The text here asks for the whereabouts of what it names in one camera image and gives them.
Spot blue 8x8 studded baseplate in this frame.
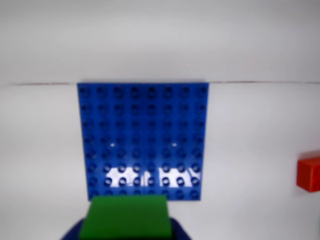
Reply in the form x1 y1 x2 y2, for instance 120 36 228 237
76 80 210 202

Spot red 2x2 building block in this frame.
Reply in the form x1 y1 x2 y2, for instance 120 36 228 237
296 156 320 194

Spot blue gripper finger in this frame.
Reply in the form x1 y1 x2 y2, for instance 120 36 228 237
168 216 193 240
59 217 87 240

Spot green 2x2 building block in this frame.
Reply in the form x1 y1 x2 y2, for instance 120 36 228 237
78 194 174 240

